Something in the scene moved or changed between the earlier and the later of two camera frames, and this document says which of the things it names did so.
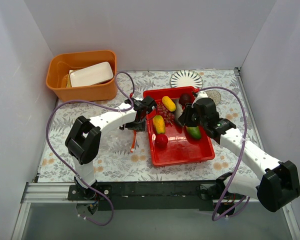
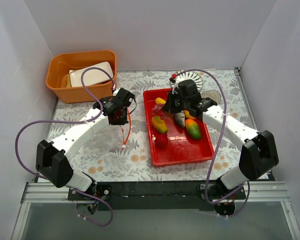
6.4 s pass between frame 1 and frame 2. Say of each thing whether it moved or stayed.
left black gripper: moved
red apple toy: stayed
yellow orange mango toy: stayed
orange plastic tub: stayed
